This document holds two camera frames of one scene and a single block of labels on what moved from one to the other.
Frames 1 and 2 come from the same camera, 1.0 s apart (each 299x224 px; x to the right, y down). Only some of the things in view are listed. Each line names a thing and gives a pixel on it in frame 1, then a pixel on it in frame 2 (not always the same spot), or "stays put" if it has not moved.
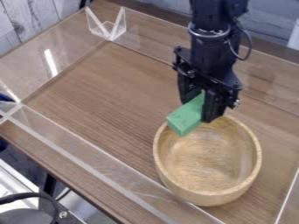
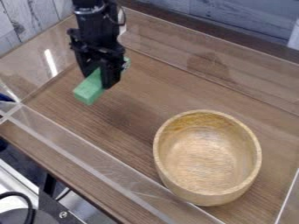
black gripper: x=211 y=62 to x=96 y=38
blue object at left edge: x=5 y=98 stays put
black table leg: x=51 y=185 stays put
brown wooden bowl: x=209 y=166 stays put
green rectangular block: x=185 y=117 to x=89 y=87
